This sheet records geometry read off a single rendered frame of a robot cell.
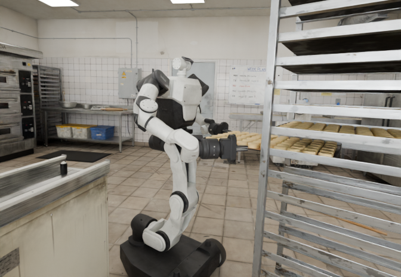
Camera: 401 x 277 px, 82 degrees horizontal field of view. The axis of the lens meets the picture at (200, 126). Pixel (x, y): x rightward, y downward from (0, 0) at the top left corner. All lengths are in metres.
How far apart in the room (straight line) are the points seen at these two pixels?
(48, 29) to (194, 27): 3.64
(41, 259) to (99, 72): 5.38
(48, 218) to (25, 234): 0.09
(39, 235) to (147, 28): 5.20
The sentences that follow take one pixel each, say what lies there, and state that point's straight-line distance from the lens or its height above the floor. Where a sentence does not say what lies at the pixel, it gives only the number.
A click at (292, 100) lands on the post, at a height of 1.26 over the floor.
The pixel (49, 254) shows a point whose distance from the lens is 1.18.
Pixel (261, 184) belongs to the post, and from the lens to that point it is 1.00.
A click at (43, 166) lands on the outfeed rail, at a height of 0.88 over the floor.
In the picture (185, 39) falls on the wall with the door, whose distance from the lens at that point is 5.54.
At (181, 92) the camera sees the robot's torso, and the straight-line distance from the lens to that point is 1.31.
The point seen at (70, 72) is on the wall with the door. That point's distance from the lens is 6.68.
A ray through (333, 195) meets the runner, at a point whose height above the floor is 0.78.
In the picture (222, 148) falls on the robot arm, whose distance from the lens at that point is 0.97.
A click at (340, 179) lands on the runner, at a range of 1.40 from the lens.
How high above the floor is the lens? 1.27
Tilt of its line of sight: 8 degrees down
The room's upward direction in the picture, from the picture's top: 2 degrees clockwise
